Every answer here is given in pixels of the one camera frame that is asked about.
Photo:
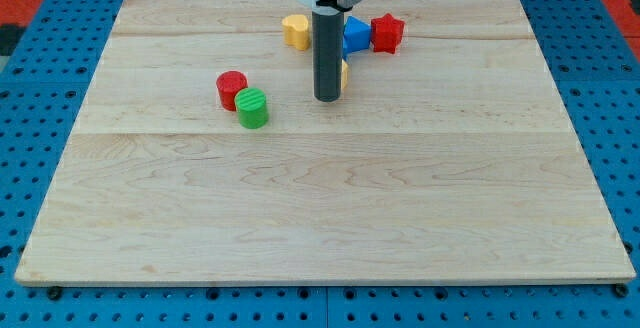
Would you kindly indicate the yellow hexagon block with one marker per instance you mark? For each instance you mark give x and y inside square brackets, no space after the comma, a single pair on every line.
[344,74]

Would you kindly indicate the green cylinder block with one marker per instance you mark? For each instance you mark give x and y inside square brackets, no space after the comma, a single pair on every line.
[251,107]

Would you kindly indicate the red cylinder block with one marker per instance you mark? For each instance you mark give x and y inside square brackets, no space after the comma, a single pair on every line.
[229,84]

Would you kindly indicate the blue triangle block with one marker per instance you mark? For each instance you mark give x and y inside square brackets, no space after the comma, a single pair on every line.
[356,36]

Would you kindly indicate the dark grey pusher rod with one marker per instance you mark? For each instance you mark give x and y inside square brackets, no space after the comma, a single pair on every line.
[327,38]

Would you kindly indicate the yellow heart block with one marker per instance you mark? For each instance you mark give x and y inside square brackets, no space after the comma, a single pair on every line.
[296,31]

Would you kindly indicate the wooden board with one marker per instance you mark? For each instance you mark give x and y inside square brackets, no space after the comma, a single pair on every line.
[451,162]

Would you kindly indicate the red star block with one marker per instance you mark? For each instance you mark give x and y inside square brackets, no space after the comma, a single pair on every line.
[386,33]

